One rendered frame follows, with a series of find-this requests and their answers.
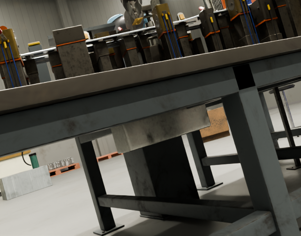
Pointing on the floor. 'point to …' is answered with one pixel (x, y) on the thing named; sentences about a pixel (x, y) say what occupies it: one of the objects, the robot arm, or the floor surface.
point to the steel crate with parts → (215, 125)
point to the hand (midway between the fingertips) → (136, 18)
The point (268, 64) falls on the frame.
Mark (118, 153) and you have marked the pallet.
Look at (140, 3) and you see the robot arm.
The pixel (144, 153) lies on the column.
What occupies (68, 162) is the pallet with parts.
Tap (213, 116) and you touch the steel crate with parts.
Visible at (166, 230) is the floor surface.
